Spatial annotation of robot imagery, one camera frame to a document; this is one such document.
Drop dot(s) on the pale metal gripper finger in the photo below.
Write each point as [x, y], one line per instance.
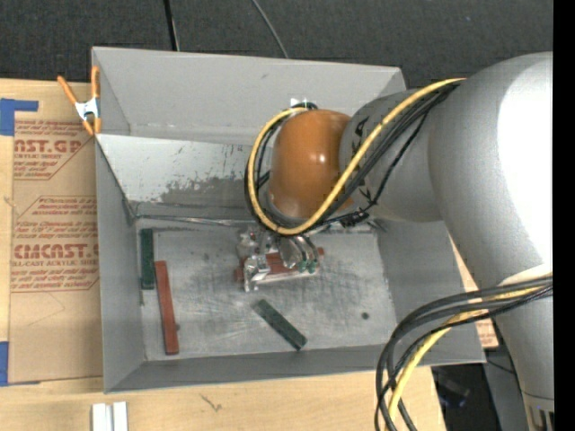
[247, 242]
[256, 274]

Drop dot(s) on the red-brown flat block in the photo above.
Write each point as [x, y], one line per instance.
[283, 266]
[167, 308]

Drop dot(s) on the dark green flat block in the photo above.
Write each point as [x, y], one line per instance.
[279, 324]
[147, 258]

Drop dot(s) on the grey metal bin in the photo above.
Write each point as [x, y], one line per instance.
[215, 101]

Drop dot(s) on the brown cardboard board, red print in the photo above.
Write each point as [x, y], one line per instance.
[49, 222]

